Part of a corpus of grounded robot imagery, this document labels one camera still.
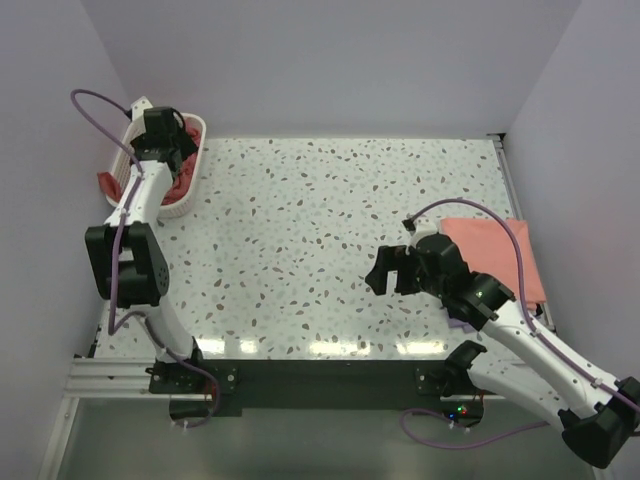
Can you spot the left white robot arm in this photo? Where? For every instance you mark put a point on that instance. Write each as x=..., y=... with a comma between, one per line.
x=155, y=175

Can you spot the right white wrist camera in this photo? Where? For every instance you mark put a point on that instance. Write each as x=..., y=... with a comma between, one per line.
x=419, y=229

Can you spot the folded salmon t shirt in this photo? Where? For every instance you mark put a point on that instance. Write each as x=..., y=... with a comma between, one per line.
x=487, y=248

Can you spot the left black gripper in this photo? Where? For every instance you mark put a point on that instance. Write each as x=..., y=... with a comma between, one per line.
x=170, y=155

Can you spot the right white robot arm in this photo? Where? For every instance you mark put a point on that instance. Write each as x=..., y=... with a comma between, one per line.
x=595, y=412

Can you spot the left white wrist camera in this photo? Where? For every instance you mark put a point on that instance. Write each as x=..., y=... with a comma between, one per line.
x=138, y=107

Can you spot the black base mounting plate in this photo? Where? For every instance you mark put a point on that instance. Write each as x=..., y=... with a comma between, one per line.
x=240, y=385

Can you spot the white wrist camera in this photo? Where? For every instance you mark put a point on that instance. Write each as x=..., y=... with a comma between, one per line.
x=419, y=229
x=138, y=107

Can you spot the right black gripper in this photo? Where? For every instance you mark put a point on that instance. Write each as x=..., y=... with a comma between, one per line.
x=401, y=275

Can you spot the red t shirt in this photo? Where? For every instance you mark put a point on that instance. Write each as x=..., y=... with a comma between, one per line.
x=112, y=188

